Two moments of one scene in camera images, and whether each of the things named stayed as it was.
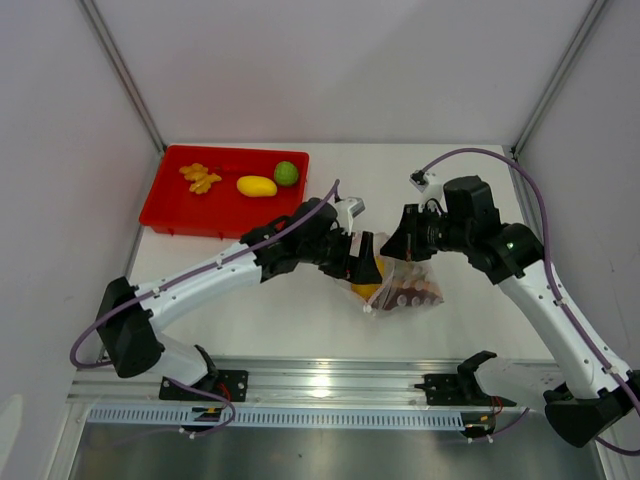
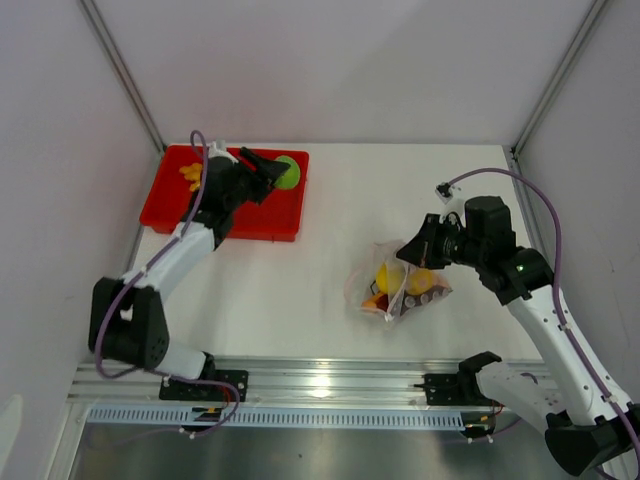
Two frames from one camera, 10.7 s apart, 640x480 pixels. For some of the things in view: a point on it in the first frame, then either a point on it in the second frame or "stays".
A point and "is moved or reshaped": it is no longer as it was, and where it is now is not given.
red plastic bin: (220, 212) stays
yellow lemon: (200, 176) stays
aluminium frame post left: (124, 69) stays
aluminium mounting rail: (319, 381) stays
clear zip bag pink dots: (404, 283) is moved or reshaped
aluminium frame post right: (587, 23) stays
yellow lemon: (366, 290) -> (419, 281)
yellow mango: (256, 186) is moved or reshaped
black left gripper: (360, 269) -> (265, 175)
